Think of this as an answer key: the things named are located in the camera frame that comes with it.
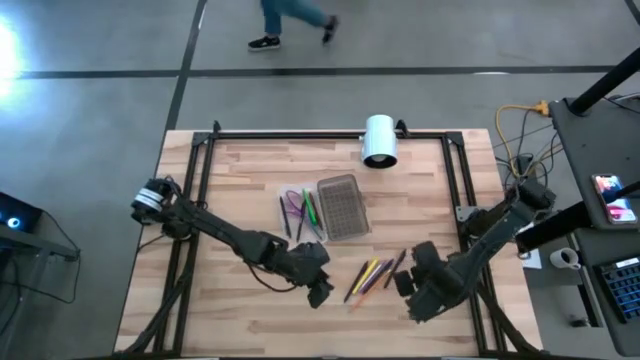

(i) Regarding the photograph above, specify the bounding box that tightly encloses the green marker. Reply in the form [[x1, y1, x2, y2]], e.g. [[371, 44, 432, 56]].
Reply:
[[301, 187, 320, 227]]

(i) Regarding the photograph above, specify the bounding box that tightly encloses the black keyboard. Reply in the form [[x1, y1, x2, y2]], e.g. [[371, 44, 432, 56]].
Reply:
[[593, 255, 640, 325]]

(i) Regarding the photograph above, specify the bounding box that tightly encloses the black stand pole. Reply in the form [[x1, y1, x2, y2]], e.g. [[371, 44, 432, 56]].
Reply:
[[514, 180, 640, 254], [569, 47, 640, 116]]

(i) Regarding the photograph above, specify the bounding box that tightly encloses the translucent white supply box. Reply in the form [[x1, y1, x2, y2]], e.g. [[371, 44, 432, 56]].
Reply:
[[276, 182, 330, 245]]

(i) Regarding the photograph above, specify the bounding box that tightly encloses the black table frame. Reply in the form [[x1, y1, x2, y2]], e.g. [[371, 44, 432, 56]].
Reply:
[[113, 119, 544, 359]]

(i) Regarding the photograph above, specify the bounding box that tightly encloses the black device with blue light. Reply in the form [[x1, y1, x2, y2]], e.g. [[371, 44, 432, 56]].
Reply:
[[0, 191, 45, 234]]

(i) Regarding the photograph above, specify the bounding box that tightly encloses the black pen with white print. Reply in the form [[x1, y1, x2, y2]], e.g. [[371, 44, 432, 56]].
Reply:
[[278, 194, 294, 240]]

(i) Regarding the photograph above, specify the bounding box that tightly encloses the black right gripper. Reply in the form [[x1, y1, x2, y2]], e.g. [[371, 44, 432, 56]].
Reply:
[[393, 241, 454, 324]]

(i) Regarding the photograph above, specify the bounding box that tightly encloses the yellow highlighter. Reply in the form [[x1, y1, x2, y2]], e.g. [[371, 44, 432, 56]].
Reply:
[[351, 256, 381, 297]]

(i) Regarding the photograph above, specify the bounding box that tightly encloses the white paper sheet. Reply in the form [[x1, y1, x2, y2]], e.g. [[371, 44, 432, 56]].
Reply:
[[519, 243, 544, 270]]

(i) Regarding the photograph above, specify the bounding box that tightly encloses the brown pen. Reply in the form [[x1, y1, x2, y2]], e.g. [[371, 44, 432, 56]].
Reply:
[[307, 191, 325, 232]]

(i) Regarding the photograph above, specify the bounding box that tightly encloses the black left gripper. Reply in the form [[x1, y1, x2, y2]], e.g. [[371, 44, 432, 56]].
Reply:
[[279, 242, 335, 309]]

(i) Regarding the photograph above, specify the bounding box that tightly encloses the white mug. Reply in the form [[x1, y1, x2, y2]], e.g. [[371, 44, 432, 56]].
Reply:
[[549, 247, 582, 272]]

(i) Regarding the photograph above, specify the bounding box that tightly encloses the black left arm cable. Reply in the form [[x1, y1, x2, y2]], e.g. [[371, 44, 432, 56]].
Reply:
[[243, 262, 301, 294]]

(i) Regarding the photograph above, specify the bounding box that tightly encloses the translucent grey box lid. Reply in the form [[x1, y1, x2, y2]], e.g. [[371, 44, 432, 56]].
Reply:
[[316, 173, 372, 243]]

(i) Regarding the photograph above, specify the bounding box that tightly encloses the grey metal bracket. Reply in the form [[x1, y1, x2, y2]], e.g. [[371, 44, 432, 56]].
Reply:
[[454, 203, 479, 225]]

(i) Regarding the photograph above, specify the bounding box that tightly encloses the orange pencil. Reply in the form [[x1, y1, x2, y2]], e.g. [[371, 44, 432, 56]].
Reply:
[[348, 269, 397, 313]]

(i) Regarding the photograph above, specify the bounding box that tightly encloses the yellow cable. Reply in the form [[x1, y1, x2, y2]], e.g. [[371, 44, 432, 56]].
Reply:
[[494, 100, 551, 177]]

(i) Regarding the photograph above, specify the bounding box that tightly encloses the clear purple pen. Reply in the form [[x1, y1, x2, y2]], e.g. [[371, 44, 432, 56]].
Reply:
[[359, 258, 389, 296]]

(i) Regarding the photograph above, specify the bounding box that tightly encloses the smartphone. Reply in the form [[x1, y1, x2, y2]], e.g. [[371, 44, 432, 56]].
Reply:
[[590, 172, 639, 225]]

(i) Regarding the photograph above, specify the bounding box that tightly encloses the person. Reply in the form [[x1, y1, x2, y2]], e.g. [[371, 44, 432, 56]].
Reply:
[[247, 0, 341, 52]]

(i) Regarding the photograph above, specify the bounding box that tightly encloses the grey side cart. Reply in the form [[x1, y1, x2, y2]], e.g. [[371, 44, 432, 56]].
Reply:
[[548, 96, 640, 357]]

